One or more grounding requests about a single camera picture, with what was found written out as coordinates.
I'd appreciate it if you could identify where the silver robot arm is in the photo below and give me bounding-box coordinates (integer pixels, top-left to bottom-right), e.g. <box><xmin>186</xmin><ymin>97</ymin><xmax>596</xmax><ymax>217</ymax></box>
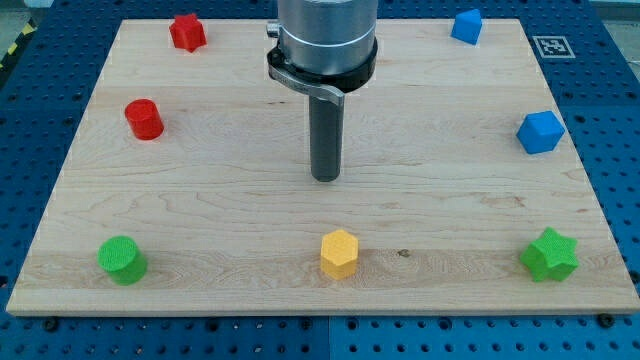
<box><xmin>266</xmin><ymin>0</ymin><xmax>378</xmax><ymax>75</ymax></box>

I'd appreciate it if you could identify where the yellow hexagon block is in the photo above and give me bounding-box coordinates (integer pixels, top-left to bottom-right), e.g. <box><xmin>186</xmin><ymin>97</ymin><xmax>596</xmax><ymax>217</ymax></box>
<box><xmin>320</xmin><ymin>229</ymin><xmax>359</xmax><ymax>280</ymax></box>

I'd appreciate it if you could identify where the blue hexagon block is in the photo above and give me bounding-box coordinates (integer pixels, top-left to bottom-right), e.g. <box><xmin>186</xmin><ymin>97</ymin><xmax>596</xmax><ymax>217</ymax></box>
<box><xmin>516</xmin><ymin>110</ymin><xmax>565</xmax><ymax>154</ymax></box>

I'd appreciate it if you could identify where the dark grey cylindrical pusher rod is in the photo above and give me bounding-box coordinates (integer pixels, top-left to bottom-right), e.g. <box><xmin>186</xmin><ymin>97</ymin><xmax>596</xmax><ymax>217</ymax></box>
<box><xmin>309</xmin><ymin>97</ymin><xmax>344</xmax><ymax>182</ymax></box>

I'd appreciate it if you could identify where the wooden board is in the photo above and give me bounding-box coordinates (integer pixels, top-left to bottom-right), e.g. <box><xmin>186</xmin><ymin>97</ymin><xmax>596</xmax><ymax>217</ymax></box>
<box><xmin>7</xmin><ymin>19</ymin><xmax>639</xmax><ymax>317</ymax></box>

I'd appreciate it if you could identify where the red cylinder block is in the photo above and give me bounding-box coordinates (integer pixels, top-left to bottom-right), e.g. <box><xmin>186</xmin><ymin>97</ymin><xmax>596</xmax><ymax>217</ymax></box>
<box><xmin>124</xmin><ymin>99</ymin><xmax>164</xmax><ymax>140</ymax></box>

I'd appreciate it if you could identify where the red star block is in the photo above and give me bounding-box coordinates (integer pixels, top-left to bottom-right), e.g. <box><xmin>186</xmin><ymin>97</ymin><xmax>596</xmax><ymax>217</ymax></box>
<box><xmin>169</xmin><ymin>13</ymin><xmax>207</xmax><ymax>53</ymax></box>

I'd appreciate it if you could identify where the blue pentagon block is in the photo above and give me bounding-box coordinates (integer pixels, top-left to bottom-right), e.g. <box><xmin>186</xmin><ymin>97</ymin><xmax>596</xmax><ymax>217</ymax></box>
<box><xmin>451</xmin><ymin>9</ymin><xmax>483</xmax><ymax>45</ymax></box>

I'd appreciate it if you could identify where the green cylinder block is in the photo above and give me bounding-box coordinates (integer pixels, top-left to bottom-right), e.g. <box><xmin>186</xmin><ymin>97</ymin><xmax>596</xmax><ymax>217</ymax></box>
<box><xmin>97</xmin><ymin>235</ymin><xmax>148</xmax><ymax>286</ymax></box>

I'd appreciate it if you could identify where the green star block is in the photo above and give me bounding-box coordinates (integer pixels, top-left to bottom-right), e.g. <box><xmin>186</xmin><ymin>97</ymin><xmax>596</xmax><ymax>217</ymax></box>
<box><xmin>519</xmin><ymin>227</ymin><xmax>580</xmax><ymax>282</ymax></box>

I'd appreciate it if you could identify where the white fiducial marker tag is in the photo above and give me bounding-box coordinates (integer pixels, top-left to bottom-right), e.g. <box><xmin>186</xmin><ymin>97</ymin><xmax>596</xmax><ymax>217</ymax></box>
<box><xmin>533</xmin><ymin>35</ymin><xmax>575</xmax><ymax>59</ymax></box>

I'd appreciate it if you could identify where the black clamp ring with lever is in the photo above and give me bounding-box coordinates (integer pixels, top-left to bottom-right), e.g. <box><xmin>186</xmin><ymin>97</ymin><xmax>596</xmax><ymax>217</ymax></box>
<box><xmin>266</xmin><ymin>38</ymin><xmax>379</xmax><ymax>108</ymax></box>

